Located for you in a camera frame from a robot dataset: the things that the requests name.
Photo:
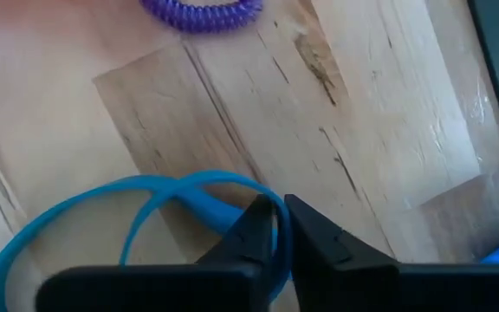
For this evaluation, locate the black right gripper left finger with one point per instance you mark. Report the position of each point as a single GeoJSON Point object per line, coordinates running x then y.
{"type": "Point", "coordinates": [167, 290]}

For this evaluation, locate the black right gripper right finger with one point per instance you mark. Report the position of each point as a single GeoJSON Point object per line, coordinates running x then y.
{"type": "Point", "coordinates": [384, 290]}

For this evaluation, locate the purple coil wristband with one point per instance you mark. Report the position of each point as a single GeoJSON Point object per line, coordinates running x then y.
{"type": "Point", "coordinates": [197, 17]}

